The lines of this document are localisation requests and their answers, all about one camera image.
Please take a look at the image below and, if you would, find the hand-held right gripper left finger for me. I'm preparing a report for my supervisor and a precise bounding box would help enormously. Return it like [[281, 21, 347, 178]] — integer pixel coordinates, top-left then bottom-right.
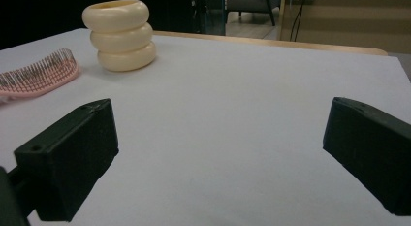
[[13, 98, 120, 223]]

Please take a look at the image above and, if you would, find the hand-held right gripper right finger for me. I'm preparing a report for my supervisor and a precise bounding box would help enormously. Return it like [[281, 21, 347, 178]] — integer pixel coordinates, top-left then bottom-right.
[[322, 96, 411, 217]]

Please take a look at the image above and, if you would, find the cream ringed holder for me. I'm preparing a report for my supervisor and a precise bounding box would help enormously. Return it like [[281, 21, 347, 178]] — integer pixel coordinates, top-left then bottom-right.
[[81, 0, 157, 73]]

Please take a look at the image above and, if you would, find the beige wooden partition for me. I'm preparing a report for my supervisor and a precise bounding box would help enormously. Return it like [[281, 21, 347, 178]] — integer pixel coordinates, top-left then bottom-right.
[[278, 0, 411, 55]]

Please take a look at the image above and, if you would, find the white table cover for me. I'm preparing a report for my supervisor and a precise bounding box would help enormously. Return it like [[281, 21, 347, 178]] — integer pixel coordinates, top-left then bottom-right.
[[0, 27, 411, 226]]

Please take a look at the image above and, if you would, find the grey armchair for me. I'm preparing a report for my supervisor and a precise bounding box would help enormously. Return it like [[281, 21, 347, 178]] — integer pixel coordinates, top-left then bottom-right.
[[226, 0, 283, 27]]

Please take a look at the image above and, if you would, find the black cable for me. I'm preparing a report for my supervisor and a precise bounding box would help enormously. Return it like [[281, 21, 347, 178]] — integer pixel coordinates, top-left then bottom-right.
[[289, 0, 308, 42], [293, 0, 312, 43]]

